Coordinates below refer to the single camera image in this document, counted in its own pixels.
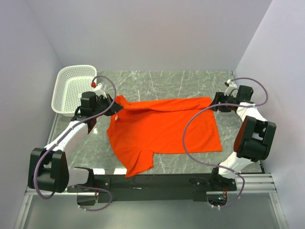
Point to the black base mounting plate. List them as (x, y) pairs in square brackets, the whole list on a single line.
[(162, 187)]

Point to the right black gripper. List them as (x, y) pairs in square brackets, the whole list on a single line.
[(219, 97)]

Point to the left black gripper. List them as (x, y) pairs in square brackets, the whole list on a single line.
[(108, 100)]

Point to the orange t shirt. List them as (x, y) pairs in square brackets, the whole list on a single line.
[(142, 129)]

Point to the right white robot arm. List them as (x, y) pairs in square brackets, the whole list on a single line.
[(254, 139)]

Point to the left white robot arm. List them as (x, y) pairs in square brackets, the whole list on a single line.
[(48, 168)]

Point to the white perforated plastic basket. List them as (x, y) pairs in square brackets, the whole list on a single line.
[(71, 82)]

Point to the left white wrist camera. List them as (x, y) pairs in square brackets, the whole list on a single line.
[(99, 89)]

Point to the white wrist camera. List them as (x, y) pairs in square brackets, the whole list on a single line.
[(99, 89), (231, 86)]

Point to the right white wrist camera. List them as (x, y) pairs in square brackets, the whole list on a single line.
[(231, 86)]

